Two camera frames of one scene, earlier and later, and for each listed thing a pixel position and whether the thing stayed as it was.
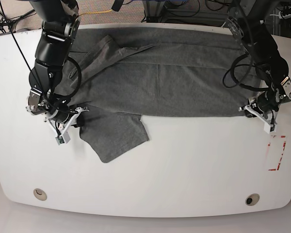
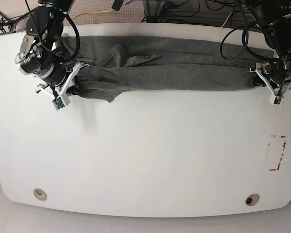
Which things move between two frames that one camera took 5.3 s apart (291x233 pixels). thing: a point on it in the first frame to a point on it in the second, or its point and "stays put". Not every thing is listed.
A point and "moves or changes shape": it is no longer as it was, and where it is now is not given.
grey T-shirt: x=124 y=76 moves or changes shape
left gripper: x=57 y=111 to x=57 y=79
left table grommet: x=40 y=194 stays put
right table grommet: x=252 y=199 stays put
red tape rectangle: x=269 y=145 stays put
